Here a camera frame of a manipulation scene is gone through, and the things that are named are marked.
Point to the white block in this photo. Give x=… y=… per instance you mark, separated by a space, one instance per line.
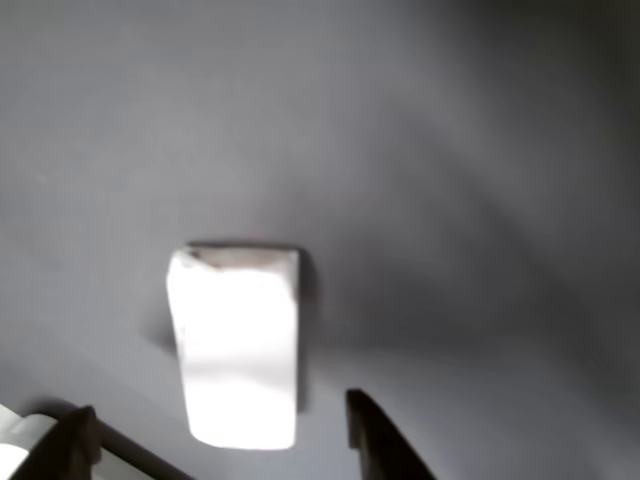
x=235 y=350

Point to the white tray with round recesses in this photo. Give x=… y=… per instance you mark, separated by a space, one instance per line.
x=10 y=430

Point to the grey table mat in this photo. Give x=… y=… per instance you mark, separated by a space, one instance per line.
x=400 y=150

